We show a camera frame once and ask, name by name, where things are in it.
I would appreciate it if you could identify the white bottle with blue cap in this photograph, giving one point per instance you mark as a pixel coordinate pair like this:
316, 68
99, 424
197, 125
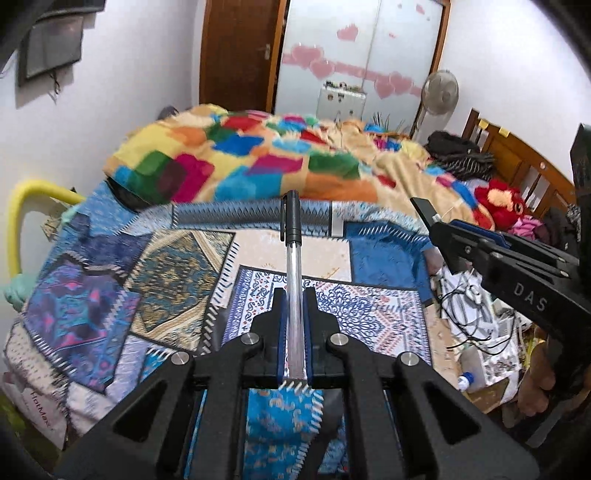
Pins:
465, 381

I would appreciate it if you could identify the person's right hand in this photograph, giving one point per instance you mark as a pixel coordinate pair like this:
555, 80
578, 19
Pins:
533, 392

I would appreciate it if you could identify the spiky green plant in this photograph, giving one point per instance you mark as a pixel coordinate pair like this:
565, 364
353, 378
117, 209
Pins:
381, 121

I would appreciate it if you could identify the white plastic bag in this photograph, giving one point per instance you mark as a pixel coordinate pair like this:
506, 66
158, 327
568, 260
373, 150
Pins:
37, 406

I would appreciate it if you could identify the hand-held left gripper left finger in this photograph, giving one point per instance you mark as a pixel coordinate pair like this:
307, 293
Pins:
280, 332

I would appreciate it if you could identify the magenta cloth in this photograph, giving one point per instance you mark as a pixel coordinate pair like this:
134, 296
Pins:
528, 227

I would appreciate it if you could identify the curved black wall television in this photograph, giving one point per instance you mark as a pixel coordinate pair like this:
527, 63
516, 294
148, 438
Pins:
51, 9

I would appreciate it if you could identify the white adapter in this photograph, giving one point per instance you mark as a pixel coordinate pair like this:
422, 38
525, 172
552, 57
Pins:
472, 293

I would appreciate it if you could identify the clear pen with black cap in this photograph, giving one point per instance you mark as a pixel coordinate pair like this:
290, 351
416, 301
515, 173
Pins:
293, 258

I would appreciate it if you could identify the wooden headboard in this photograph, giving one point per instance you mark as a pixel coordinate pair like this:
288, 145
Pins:
521, 161

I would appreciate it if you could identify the yellow foam tube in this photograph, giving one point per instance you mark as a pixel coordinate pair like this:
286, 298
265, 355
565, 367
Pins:
21, 221

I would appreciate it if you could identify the red plush toy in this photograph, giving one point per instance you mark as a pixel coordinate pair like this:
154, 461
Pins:
501, 203

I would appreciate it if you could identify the white wardrobe with pink hearts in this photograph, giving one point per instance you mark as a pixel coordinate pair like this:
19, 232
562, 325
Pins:
369, 37

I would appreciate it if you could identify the standing fan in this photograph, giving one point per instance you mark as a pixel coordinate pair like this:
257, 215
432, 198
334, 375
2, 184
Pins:
438, 92

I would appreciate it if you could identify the teal cloth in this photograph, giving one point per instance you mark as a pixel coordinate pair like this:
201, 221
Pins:
16, 290

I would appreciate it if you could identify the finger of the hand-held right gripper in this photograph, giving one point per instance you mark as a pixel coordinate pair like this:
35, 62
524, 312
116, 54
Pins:
461, 249
475, 231

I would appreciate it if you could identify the colourful patch blanket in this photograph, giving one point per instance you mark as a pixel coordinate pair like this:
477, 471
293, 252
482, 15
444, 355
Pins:
258, 157

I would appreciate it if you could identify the dark clothes pile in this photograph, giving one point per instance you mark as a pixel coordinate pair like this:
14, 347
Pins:
457, 152

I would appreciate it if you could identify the blue patchwork bedsheet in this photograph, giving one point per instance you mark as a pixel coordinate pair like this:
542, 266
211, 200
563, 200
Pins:
175, 286

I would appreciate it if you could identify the small black wall screen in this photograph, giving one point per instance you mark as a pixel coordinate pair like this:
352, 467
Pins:
53, 46

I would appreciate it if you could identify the wooden door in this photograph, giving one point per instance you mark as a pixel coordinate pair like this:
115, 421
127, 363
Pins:
240, 55

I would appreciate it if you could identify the white box appliance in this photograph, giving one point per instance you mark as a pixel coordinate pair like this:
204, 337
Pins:
342, 104

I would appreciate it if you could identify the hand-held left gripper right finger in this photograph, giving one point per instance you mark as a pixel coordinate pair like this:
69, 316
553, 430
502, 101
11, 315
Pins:
308, 332

